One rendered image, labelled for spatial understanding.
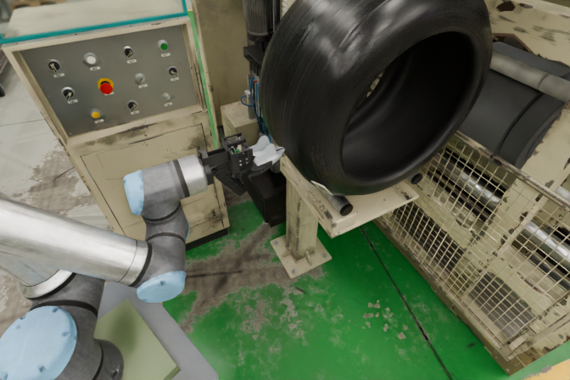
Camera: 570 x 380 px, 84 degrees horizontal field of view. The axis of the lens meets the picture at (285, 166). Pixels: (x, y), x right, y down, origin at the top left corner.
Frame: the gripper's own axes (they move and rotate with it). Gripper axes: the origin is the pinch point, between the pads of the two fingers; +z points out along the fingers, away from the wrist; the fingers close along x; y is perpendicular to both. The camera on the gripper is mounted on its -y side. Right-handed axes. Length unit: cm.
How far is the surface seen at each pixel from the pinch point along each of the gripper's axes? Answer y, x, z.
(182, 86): -10, 66, -11
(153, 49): 6, 66, -18
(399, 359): -110, -39, 41
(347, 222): -26.3, -11.7, 17.3
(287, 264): -109, 27, 17
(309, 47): 26.9, -1.6, 6.3
